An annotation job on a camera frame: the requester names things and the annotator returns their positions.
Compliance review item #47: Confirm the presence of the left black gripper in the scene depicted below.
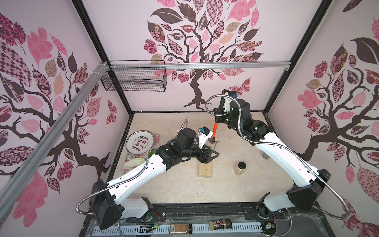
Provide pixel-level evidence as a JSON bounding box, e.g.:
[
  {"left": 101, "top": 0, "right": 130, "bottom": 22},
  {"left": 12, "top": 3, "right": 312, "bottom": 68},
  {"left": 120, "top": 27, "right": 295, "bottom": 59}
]
[{"left": 181, "top": 140, "right": 220, "bottom": 164}]

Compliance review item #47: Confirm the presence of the wooden block with nails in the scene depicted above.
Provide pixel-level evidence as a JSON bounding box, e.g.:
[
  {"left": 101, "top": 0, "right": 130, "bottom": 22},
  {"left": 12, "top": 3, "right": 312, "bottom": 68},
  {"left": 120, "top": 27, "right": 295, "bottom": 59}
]
[{"left": 198, "top": 163, "right": 213, "bottom": 178}]

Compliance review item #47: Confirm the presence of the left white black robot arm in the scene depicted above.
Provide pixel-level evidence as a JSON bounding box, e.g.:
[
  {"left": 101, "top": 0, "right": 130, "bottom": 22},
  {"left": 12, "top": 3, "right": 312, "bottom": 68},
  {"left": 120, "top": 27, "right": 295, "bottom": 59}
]
[{"left": 89, "top": 127, "right": 219, "bottom": 230}]

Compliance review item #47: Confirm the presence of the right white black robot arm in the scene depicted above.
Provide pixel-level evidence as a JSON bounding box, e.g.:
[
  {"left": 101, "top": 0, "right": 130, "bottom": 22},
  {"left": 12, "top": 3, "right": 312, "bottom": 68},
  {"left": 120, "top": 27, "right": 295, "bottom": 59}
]
[{"left": 211, "top": 95, "right": 331, "bottom": 214}]

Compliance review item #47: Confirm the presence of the glass jar black lid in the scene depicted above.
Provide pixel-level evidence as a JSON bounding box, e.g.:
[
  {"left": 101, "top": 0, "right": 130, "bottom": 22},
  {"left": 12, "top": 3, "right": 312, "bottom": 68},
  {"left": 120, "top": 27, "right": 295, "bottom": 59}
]
[{"left": 234, "top": 162, "right": 247, "bottom": 176}]

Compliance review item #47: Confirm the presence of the white round plate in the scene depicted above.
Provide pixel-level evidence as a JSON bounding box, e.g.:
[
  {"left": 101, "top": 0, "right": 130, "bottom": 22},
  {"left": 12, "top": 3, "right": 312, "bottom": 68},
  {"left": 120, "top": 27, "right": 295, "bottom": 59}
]
[{"left": 125, "top": 130, "right": 155, "bottom": 155}]

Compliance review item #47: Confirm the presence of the floral cloth mat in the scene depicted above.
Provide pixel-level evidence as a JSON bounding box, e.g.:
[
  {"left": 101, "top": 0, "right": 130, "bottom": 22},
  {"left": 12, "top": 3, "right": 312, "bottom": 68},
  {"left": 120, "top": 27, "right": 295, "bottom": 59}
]
[{"left": 122, "top": 130, "right": 160, "bottom": 174}]

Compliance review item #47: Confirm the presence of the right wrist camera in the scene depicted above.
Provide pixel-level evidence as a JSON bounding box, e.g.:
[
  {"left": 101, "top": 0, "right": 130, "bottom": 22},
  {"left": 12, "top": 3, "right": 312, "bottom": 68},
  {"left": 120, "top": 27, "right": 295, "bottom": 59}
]
[{"left": 220, "top": 90, "right": 238, "bottom": 113}]

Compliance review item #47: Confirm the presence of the white slotted cable duct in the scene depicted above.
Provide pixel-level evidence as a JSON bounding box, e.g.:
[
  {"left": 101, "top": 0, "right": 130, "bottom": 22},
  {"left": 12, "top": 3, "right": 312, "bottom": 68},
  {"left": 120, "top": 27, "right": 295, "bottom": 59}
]
[{"left": 90, "top": 222, "right": 263, "bottom": 237}]

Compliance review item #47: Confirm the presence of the black wire basket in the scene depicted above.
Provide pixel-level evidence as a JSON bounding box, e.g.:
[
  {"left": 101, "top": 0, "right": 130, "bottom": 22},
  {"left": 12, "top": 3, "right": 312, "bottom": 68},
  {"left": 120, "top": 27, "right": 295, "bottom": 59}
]
[{"left": 101, "top": 59, "right": 168, "bottom": 92}]

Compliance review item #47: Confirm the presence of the rear aluminium rail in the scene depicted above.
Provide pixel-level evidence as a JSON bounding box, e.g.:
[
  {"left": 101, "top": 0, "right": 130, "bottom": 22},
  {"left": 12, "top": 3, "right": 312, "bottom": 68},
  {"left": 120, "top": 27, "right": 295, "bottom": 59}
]
[{"left": 110, "top": 61, "right": 291, "bottom": 70}]

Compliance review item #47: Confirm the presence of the aluminium rail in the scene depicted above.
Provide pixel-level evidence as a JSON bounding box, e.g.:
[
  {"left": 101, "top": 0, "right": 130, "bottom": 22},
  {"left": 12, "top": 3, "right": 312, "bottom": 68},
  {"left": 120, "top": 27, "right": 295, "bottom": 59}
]
[
  {"left": 110, "top": 61, "right": 291, "bottom": 70},
  {"left": 1, "top": 62, "right": 108, "bottom": 220}
]

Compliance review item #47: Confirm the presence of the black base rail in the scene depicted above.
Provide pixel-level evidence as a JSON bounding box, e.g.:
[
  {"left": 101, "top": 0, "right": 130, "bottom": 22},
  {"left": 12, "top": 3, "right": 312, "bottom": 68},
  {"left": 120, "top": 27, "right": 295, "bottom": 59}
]
[{"left": 79, "top": 202, "right": 335, "bottom": 237}]

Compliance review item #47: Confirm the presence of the left aluminium rail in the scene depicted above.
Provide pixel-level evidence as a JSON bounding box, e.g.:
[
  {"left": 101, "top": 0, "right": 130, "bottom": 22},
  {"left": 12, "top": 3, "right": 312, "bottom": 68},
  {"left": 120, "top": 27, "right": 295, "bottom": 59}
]
[{"left": 1, "top": 62, "right": 108, "bottom": 220}]

